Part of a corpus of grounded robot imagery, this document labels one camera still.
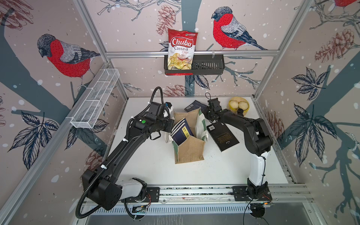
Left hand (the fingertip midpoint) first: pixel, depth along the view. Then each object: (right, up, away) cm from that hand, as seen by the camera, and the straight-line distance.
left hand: (174, 121), depth 76 cm
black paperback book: (+32, -13, +19) cm, 39 cm away
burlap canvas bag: (+10, -17, +4) cm, 20 cm away
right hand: (+18, +4, +25) cm, 31 cm away
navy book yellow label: (+3, -7, +7) cm, 10 cm away
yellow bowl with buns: (+49, +12, +35) cm, 62 cm away
